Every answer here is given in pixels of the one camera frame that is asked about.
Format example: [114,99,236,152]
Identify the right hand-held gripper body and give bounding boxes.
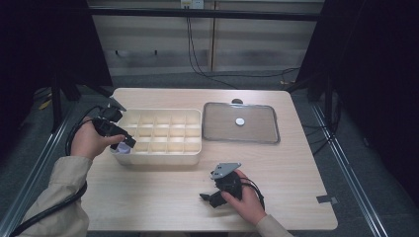
[210,162,244,199]

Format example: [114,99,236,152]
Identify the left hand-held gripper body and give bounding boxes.
[92,104,128,137]

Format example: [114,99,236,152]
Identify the light purple sock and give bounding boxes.
[117,141,132,155]

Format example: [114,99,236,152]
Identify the cream divided storage box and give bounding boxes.
[109,108,203,166]

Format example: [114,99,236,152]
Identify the person's right hand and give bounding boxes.
[220,169,268,227]

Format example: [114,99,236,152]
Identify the person's left hand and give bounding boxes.
[70,116,126,161]

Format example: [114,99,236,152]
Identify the black metal stand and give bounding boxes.
[49,74,115,133]
[286,73,334,130]

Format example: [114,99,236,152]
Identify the clear plastic box lid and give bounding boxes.
[201,101,282,145]

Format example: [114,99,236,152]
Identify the grey tape piece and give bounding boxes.
[315,195,339,204]

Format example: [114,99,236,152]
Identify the dark curtain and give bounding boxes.
[295,0,419,201]
[0,0,114,159]

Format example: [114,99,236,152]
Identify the black horizontal bar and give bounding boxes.
[88,8,322,22]

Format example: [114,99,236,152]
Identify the right hand-held gripper black cable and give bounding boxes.
[241,177,267,212]

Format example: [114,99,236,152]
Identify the hand-held gripper black cable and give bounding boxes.
[241,177,267,212]
[9,104,112,237]

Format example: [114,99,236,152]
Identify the left hand-held gripper black cable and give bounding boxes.
[9,104,112,237]

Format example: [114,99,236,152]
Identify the aluminium floor rail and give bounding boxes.
[310,103,390,237]
[0,102,79,237]

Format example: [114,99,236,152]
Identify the black floor cables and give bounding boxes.
[301,120,334,156]

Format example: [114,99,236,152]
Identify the black hanging wall cable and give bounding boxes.
[186,16,300,90]

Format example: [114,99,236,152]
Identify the white wall outlet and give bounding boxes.
[180,0,206,10]

